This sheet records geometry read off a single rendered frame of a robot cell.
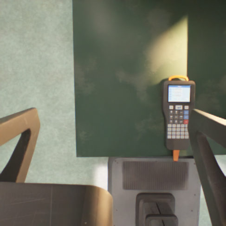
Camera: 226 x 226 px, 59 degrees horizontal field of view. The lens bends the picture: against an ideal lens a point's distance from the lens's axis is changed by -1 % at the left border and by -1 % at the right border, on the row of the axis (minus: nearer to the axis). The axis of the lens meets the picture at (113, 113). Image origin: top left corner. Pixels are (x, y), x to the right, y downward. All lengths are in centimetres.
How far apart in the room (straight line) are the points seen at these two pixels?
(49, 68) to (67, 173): 71
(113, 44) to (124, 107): 18
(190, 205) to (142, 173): 33
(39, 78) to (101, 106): 89
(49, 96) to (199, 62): 101
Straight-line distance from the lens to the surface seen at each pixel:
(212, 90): 64
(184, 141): 60
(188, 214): 131
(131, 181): 116
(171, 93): 57
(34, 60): 145
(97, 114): 58
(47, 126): 142
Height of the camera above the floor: 133
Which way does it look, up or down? 86 degrees down
